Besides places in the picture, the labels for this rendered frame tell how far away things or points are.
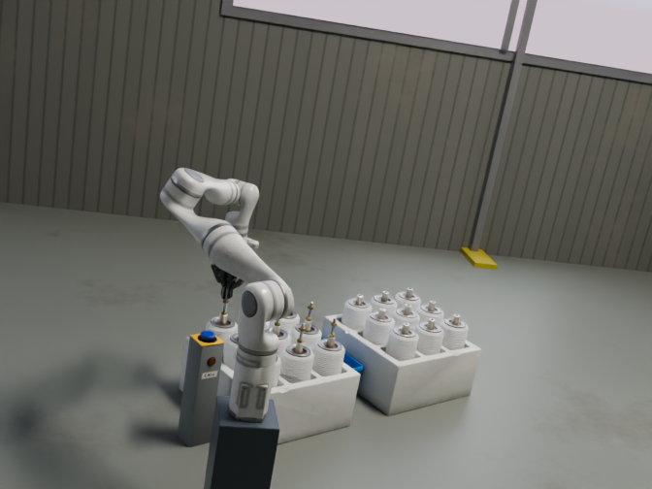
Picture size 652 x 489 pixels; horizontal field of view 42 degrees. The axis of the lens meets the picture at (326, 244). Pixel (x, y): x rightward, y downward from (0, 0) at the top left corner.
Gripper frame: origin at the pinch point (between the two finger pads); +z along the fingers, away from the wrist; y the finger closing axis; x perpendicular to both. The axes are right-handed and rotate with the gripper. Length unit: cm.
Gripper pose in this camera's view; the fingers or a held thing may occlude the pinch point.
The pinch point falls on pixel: (226, 292)
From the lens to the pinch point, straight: 257.3
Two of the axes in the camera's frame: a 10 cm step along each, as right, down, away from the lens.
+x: 4.9, -1.9, 8.5
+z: -1.6, 9.4, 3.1
